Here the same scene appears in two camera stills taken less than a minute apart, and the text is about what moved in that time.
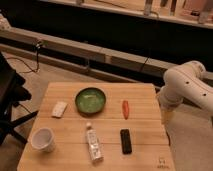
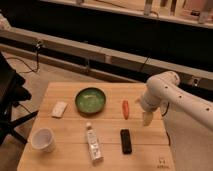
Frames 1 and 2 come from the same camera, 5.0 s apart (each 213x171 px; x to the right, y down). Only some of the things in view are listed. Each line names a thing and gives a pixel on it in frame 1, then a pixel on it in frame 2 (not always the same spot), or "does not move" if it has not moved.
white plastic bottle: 94,144 does not move
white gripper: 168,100 to 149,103
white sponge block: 59,109 does not move
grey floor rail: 96,60 does not move
